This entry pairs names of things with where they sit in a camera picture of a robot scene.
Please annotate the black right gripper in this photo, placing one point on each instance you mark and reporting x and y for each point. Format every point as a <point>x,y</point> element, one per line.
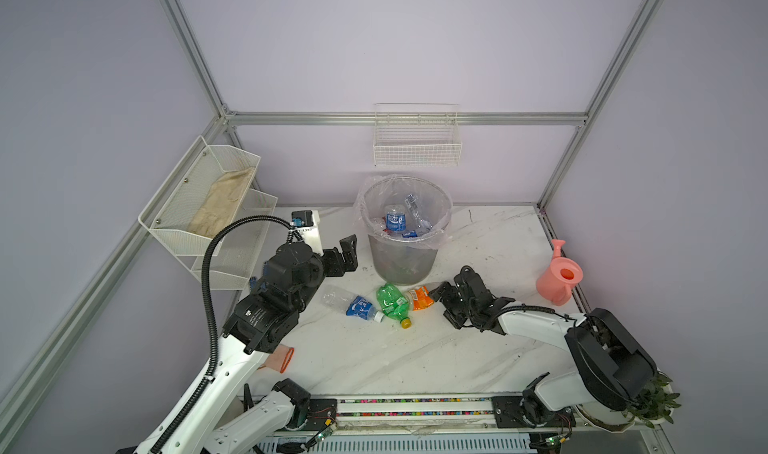
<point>444,300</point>

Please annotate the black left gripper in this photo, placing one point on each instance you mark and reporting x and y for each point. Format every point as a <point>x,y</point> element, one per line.
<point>336,268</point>

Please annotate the orange label plastic bottle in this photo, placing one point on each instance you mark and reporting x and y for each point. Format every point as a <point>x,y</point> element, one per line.
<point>419,297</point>

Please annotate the green crushed plastic bottle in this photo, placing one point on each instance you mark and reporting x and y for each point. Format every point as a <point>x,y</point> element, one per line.
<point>394,304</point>

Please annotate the white cap clear bottle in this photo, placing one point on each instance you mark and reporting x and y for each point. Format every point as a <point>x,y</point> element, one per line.
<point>422,225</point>

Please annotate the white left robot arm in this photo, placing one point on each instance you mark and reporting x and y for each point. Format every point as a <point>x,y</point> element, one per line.
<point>289,281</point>

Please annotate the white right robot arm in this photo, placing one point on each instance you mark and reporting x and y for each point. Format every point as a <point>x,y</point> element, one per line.
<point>608,365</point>

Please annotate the grey mesh waste bin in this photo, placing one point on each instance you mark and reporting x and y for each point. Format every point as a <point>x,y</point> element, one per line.
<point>401,265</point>

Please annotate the pink plastic watering can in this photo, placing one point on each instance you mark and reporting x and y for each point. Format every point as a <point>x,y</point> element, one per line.
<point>562,275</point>

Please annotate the white mesh lower shelf tray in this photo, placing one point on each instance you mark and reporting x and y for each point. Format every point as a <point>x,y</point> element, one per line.
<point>234,264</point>

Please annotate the white mesh shelf tray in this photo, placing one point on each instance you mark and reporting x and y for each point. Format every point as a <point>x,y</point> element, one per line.
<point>203,194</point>
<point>234,264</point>

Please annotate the beige cloth glove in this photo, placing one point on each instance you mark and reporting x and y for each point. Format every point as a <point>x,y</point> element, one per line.
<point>221,203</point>

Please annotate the white mesh upper shelf tray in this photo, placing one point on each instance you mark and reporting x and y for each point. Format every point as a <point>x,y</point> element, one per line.
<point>203,194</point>

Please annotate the potted green plant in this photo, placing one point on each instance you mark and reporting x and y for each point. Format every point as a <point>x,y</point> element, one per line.
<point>654,406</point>

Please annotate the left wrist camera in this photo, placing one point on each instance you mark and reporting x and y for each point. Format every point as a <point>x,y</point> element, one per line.
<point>306,224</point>

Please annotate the metal base rail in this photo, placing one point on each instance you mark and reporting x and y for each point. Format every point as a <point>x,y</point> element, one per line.
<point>460,423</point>

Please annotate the white wire wall basket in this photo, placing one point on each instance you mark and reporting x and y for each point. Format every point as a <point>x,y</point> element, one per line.
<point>416,145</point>

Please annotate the aluminium frame horizontal bar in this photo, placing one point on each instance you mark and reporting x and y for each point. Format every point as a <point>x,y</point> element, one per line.
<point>402,118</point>

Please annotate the aluminium frame corner post left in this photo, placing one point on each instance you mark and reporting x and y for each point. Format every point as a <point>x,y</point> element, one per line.
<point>182,28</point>

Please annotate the aluminium frame corner post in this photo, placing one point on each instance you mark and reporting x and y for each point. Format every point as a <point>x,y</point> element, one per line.
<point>182,28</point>
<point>616,68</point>

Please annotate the aluminium frame corner post right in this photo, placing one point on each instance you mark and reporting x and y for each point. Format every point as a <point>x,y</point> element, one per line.
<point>616,68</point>

